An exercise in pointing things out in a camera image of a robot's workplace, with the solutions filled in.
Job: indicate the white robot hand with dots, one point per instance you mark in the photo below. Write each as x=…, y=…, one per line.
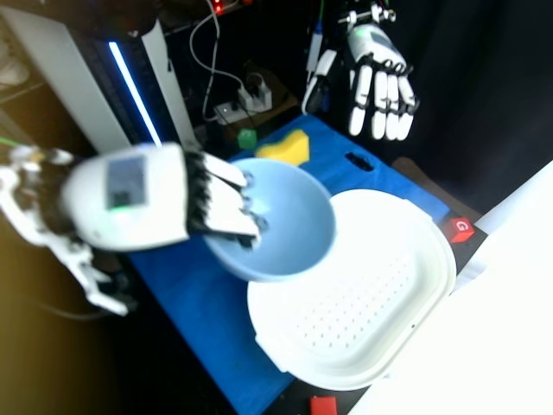
x=373, y=45
x=129, y=203

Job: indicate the yellow sponge with green side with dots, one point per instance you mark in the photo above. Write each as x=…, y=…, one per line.
x=287, y=149

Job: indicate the light blue bowl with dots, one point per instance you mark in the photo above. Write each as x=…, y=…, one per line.
x=294, y=233

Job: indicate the white black hanging device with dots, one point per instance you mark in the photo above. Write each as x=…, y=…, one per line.
x=322, y=65

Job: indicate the brown cardboard box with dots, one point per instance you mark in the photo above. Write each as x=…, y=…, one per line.
x=281, y=82

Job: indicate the blue table mat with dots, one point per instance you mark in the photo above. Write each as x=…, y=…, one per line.
x=181, y=294

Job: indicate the white plug adapter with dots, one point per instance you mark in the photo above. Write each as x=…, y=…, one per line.
x=256, y=86

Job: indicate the green cube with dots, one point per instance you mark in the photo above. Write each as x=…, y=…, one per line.
x=247, y=139

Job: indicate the white power strip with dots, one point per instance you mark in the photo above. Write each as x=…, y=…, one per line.
x=229, y=111

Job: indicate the white tower with blue light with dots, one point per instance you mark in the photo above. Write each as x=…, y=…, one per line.
x=56, y=86

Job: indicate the device with red display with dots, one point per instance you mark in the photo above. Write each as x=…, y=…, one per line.
x=218, y=6

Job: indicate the red cube with white G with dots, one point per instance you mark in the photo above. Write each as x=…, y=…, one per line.
x=461, y=228

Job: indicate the white perforated basin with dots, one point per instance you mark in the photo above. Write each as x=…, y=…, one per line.
x=345, y=324

